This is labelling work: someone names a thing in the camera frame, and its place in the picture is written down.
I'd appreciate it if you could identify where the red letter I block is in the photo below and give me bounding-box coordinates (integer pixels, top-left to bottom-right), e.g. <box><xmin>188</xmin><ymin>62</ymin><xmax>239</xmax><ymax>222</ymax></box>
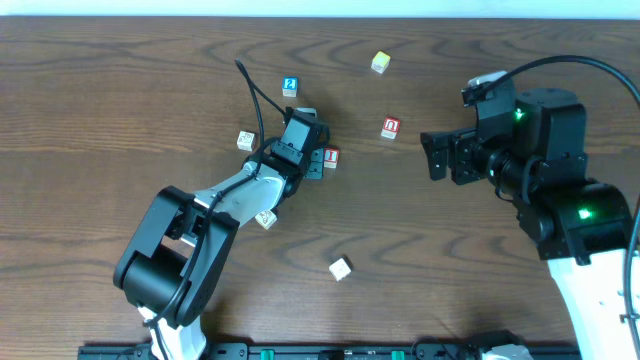
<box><xmin>323</xmin><ymin>147</ymin><xmax>340</xmax><ymax>169</ymax></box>

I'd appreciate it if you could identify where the blue number 2 block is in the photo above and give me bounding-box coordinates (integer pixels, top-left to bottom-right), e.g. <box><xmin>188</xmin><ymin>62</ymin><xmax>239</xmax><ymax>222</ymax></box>
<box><xmin>281</xmin><ymin>77</ymin><xmax>299</xmax><ymax>98</ymax></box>

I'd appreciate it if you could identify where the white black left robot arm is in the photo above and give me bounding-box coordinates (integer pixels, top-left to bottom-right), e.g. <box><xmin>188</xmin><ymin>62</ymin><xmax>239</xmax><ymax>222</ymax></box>
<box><xmin>113</xmin><ymin>138</ymin><xmax>324</xmax><ymax>359</ymax></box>

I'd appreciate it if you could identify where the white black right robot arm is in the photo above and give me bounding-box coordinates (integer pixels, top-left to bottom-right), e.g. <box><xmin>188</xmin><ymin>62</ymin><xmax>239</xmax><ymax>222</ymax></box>
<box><xmin>420</xmin><ymin>88</ymin><xmax>637</xmax><ymax>359</ymax></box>

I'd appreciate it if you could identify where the wooden block with black side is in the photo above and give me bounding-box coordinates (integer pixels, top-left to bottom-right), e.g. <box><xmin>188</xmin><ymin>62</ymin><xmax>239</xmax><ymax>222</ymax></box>
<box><xmin>254</xmin><ymin>210</ymin><xmax>277</xmax><ymax>230</ymax></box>

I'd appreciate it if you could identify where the plain wooden block upper left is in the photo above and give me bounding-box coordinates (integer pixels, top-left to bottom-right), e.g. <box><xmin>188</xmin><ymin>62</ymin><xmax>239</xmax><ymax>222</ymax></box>
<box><xmin>236</xmin><ymin>131</ymin><xmax>256</xmax><ymax>152</ymax></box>

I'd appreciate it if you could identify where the plain wooden block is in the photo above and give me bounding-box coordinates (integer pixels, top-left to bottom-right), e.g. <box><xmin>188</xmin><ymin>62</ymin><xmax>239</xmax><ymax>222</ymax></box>
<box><xmin>236</xmin><ymin>131</ymin><xmax>256</xmax><ymax>152</ymax></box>
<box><xmin>329</xmin><ymin>257</ymin><xmax>352</xmax><ymax>282</ymax></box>

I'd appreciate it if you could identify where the red letter U block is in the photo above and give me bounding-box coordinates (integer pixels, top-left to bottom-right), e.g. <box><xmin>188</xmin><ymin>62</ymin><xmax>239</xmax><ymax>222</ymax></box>
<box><xmin>381</xmin><ymin>117</ymin><xmax>401</xmax><ymax>139</ymax></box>

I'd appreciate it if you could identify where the plain wooden block lower centre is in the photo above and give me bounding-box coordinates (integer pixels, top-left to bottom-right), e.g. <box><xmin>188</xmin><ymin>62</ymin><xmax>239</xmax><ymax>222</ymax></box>
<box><xmin>329</xmin><ymin>257</ymin><xmax>352</xmax><ymax>282</ymax></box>

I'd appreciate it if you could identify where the yellow top wooden block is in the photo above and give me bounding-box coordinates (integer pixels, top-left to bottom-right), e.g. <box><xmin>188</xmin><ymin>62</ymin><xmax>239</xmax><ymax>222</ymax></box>
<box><xmin>371</xmin><ymin>51</ymin><xmax>391</xmax><ymax>74</ymax></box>

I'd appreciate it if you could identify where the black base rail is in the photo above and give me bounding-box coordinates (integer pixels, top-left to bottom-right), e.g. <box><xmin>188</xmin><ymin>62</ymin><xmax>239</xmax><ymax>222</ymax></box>
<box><xmin>77</xmin><ymin>331</ymin><xmax>583</xmax><ymax>360</ymax></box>

